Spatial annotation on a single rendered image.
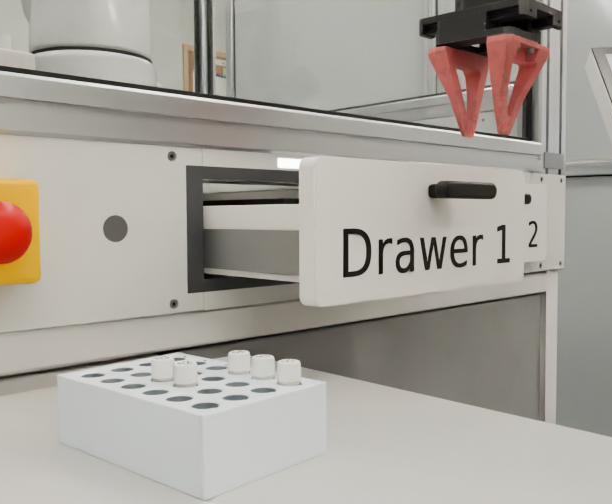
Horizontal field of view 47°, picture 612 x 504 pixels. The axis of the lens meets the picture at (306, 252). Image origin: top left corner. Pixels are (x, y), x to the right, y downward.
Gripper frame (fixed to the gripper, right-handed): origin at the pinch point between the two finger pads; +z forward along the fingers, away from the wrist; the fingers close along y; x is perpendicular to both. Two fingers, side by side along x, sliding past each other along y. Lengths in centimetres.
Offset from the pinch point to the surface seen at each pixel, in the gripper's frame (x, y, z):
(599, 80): -76, 24, -17
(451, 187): 5.9, -0.9, 5.4
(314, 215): 17.3, 2.9, 7.7
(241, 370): 28.6, -3.1, 16.2
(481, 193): 1.7, -0.9, 5.8
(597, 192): -155, 59, 1
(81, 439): 35.7, 1.4, 19.7
